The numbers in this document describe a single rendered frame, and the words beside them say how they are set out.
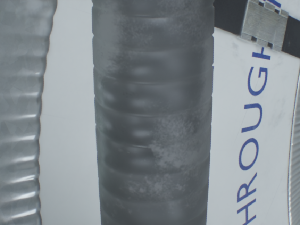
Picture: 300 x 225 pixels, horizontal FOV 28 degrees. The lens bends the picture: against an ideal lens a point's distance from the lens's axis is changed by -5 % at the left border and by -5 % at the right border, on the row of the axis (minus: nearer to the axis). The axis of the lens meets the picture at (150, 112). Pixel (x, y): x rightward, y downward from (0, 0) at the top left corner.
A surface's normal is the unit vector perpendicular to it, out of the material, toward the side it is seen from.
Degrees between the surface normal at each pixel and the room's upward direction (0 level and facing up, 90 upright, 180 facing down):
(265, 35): 90
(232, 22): 89
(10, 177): 87
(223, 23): 89
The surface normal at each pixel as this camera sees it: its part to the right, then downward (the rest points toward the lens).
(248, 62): 0.67, 0.22
